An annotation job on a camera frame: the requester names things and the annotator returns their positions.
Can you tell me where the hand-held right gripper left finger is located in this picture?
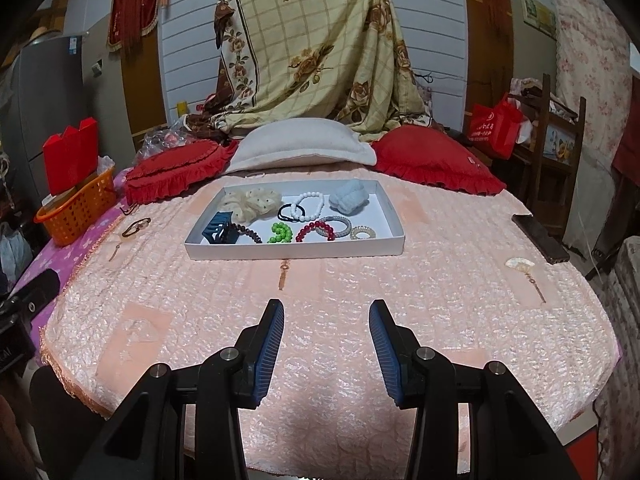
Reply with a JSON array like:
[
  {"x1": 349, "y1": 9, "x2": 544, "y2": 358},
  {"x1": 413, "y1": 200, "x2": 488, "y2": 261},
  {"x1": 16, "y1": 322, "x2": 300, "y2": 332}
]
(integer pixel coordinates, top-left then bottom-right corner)
[{"x1": 85, "y1": 299, "x2": 286, "y2": 480}]

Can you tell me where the wooden chair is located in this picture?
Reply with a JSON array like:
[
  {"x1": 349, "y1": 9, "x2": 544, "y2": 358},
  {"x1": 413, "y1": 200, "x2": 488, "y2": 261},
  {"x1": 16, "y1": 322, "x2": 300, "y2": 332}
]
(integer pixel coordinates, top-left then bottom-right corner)
[{"x1": 510, "y1": 74, "x2": 588, "y2": 211}]

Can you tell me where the red box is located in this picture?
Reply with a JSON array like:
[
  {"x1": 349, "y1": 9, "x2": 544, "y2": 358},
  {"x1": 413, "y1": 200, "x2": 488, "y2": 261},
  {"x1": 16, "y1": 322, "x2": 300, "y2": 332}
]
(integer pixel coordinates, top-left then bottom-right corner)
[{"x1": 42, "y1": 117, "x2": 99, "y2": 196}]

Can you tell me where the red ruffled pillow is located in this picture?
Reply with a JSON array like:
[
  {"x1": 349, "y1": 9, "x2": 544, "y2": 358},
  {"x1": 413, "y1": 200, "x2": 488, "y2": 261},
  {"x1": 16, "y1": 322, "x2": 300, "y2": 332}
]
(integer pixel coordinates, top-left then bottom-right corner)
[
  {"x1": 371, "y1": 125, "x2": 507, "y2": 196},
  {"x1": 122, "y1": 139, "x2": 240, "y2": 205}
]

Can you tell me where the red shopping bag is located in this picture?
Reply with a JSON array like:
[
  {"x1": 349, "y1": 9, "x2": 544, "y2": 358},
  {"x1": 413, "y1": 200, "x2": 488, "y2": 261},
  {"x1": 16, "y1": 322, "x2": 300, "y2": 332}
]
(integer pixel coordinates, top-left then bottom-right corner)
[{"x1": 465, "y1": 92, "x2": 526, "y2": 161}]

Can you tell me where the floral checked blanket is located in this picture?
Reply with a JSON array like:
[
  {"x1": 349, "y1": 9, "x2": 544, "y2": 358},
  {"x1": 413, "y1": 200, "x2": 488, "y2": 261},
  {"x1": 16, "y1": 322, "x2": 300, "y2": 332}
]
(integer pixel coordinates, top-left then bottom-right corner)
[{"x1": 182, "y1": 0, "x2": 441, "y2": 143}]

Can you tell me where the shell fan hairpin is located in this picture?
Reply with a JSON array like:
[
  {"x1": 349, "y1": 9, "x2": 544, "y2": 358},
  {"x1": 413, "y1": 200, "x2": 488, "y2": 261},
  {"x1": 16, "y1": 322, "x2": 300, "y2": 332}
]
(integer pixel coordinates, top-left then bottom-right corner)
[{"x1": 505, "y1": 257, "x2": 547, "y2": 304}]

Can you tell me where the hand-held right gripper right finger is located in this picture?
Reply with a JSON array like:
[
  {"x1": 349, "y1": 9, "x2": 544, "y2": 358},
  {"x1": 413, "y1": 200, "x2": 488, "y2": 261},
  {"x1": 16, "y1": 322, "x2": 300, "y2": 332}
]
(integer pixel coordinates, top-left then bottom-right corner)
[{"x1": 368, "y1": 299, "x2": 581, "y2": 480}]

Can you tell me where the grey refrigerator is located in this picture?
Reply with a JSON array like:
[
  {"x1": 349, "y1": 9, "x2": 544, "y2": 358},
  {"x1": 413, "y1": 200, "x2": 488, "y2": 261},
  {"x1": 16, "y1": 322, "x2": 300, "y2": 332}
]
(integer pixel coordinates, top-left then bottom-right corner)
[{"x1": 10, "y1": 30, "x2": 101, "y2": 201}]

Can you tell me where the silver mesh bracelet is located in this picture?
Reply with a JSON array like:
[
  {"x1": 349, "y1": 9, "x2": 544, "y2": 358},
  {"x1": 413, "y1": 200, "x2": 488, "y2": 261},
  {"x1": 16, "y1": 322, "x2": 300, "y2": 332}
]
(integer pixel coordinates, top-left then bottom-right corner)
[{"x1": 317, "y1": 216, "x2": 353, "y2": 240}]

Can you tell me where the red tasselled wall hanging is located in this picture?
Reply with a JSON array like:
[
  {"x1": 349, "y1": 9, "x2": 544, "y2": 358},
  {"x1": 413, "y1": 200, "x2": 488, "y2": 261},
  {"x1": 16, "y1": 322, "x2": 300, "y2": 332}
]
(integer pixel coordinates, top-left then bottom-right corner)
[{"x1": 107, "y1": 0, "x2": 171, "y2": 51}]

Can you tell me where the pink floral cloth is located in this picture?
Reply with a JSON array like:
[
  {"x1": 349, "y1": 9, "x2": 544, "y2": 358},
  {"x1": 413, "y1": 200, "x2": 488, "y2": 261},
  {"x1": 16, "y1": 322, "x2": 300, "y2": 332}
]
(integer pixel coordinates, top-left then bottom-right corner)
[{"x1": 550, "y1": 0, "x2": 636, "y2": 171}]

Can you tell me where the dark phone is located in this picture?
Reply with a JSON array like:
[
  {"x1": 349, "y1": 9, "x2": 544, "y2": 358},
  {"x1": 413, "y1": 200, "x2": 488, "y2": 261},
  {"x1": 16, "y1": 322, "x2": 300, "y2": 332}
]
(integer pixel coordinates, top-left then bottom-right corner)
[{"x1": 511, "y1": 214, "x2": 571, "y2": 265}]

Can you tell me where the cream dotted scrunchie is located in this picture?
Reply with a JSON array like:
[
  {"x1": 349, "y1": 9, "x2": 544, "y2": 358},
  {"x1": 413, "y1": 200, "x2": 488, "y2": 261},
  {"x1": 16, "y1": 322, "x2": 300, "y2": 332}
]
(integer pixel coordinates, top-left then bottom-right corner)
[{"x1": 220, "y1": 186, "x2": 283, "y2": 223}]

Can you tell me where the red bead bracelet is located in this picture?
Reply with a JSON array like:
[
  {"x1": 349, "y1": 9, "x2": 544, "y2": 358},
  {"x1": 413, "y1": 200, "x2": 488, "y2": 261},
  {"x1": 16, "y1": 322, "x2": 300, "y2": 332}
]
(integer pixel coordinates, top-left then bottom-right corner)
[{"x1": 295, "y1": 220, "x2": 335, "y2": 243}]

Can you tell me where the orange plastic basket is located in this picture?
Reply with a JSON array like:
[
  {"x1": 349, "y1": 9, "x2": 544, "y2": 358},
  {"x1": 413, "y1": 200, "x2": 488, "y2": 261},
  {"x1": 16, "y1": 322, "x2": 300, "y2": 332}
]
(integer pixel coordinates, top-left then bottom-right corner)
[{"x1": 34, "y1": 165, "x2": 117, "y2": 247}]

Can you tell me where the brown bead bracelet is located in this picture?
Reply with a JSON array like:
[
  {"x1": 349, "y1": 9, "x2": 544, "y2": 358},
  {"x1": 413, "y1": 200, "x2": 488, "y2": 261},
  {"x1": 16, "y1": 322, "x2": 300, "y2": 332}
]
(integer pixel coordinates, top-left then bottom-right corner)
[{"x1": 222, "y1": 221, "x2": 263, "y2": 245}]

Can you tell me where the white bead bracelet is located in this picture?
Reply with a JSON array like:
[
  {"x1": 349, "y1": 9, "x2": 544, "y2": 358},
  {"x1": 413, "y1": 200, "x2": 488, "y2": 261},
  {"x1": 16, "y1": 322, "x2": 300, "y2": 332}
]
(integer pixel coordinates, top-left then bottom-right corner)
[{"x1": 291, "y1": 191, "x2": 326, "y2": 223}]

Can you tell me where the blue hair claw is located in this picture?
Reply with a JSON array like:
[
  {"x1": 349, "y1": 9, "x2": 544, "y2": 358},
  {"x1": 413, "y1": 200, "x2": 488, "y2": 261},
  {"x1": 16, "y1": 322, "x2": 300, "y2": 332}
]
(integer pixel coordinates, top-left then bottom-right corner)
[{"x1": 201, "y1": 212, "x2": 236, "y2": 246}]

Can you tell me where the purple floral sheet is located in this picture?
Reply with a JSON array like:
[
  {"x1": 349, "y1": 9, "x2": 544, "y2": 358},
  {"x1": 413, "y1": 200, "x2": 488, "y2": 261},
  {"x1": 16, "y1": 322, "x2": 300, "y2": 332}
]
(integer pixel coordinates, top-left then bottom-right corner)
[{"x1": 15, "y1": 167, "x2": 131, "y2": 346}]

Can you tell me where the green bead bracelet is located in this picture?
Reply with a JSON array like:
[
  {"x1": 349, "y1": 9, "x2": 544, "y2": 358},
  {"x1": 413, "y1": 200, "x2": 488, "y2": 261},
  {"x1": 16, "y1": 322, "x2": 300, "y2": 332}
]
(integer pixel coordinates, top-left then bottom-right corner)
[{"x1": 267, "y1": 221, "x2": 293, "y2": 245}]

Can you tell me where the light blue scrunchie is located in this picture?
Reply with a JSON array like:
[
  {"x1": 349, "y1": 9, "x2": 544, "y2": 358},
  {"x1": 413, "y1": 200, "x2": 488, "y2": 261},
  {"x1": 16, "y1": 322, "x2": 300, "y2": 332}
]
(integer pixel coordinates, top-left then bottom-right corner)
[{"x1": 328, "y1": 180, "x2": 372, "y2": 216}]

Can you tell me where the clear plastic bag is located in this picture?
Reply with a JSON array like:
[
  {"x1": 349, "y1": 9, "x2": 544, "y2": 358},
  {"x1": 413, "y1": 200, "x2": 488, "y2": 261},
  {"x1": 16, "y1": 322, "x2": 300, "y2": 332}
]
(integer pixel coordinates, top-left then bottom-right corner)
[{"x1": 135, "y1": 127, "x2": 188, "y2": 166}]

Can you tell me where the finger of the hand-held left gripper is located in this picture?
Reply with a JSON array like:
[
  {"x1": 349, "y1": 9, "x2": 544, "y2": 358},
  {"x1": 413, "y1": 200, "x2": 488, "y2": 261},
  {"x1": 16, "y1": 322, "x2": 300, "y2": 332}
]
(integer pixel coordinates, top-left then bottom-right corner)
[{"x1": 7, "y1": 268, "x2": 62, "y2": 313}]

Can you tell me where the white tray box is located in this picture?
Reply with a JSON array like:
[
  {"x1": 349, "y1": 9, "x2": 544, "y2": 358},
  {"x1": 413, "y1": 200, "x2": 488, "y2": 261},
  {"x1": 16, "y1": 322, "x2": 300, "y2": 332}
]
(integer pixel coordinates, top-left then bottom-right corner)
[{"x1": 183, "y1": 179, "x2": 407, "y2": 261}]

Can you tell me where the framed wall picture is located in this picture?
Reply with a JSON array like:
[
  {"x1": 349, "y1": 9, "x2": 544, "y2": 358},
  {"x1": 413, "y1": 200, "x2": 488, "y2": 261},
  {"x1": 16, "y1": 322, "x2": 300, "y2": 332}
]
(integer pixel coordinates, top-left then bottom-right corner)
[{"x1": 520, "y1": 0, "x2": 557, "y2": 38}]

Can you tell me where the brown flower hair tie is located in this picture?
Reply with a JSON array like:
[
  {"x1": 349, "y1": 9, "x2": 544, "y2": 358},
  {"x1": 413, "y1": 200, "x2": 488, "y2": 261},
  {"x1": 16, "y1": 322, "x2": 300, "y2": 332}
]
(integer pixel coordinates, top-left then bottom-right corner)
[{"x1": 121, "y1": 217, "x2": 152, "y2": 238}]

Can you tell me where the white pillow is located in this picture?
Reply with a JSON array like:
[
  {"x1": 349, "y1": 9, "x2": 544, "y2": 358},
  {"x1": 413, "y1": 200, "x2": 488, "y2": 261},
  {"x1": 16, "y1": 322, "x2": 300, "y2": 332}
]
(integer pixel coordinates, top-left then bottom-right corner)
[{"x1": 222, "y1": 117, "x2": 378, "y2": 176}]

